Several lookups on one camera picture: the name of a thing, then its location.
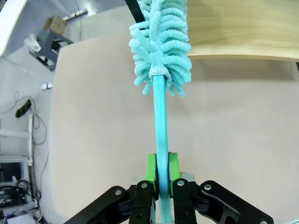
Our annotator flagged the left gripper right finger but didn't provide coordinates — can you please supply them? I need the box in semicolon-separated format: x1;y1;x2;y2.
168;151;274;224

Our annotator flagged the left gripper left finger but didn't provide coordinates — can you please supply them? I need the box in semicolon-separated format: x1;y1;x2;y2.
63;152;160;224

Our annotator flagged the teal microfibre duster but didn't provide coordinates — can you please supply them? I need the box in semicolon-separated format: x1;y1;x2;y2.
128;0;193;224

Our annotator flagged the two-tier wooden black-framed shelf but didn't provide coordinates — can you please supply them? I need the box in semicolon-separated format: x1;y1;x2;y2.
124;0;299;63

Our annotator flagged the grey computer case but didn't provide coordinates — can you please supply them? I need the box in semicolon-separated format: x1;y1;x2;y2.
0;155;31;205

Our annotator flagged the black and green tool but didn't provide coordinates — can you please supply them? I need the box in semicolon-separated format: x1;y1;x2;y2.
14;98;32;119

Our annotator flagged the grey metal stand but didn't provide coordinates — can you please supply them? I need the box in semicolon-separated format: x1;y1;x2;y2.
28;29;74;72

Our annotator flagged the crumpled white cloth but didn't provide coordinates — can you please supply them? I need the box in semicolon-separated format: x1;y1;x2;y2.
24;33;42;53

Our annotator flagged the cardboard box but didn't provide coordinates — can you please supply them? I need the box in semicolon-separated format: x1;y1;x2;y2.
43;14;69;35

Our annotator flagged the small white table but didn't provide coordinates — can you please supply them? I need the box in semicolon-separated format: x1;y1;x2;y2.
0;0;29;57

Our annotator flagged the thin grey floor cable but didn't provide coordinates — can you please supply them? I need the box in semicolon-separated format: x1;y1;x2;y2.
0;91;51;145

